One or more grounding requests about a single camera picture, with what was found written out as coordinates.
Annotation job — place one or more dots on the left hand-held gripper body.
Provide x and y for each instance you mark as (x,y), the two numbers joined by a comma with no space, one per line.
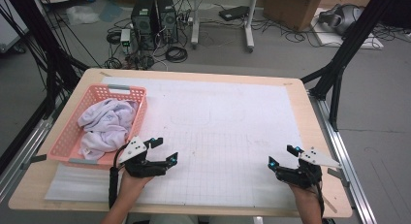
(139,167)

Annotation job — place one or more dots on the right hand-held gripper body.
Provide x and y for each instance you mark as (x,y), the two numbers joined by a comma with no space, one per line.
(300,177)

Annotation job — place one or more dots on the lavender cat-print garment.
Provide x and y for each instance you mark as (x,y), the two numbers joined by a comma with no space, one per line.
(106,123)

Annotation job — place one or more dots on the pink plastic basket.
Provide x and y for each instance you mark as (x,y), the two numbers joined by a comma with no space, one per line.
(69,143)

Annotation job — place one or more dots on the person's right hand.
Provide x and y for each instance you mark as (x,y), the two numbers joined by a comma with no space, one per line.
(307,195)

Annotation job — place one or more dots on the person's left hand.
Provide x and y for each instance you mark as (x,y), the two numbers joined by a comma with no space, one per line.
(132,185)

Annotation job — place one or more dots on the white grid mat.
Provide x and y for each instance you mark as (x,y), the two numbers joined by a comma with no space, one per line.
(210,120)

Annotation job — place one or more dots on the small white box green light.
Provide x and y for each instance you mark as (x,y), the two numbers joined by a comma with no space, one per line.
(125,38)

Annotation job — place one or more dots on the white board on floor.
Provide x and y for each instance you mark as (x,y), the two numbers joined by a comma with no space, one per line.
(329,38)

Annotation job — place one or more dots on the black computer tower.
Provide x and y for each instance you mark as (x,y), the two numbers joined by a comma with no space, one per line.
(168,20)
(143,23)

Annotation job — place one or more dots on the large open cardboard box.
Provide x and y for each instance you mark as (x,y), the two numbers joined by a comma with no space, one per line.
(290,10)

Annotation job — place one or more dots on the grey rounded device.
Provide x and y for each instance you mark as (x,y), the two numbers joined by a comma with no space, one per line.
(342,18)

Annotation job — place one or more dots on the clear plastic bag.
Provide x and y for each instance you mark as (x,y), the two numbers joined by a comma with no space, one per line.
(80,14)

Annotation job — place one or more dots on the black flat device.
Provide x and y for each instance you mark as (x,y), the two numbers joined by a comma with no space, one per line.
(233,13)

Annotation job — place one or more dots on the white cabinet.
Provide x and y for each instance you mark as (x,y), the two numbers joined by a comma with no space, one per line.
(11,30)

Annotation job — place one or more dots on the grey metal bracket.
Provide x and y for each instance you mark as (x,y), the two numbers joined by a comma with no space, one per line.
(337,175)
(35,160)

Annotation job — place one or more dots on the aluminium rail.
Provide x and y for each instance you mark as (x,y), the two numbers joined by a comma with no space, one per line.
(349,166)
(22,153)

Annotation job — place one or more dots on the black metal frame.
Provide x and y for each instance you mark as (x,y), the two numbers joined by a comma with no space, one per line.
(349,43)
(48,56)

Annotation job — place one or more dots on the white desk frame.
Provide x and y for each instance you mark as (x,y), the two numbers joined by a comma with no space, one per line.
(195,23)

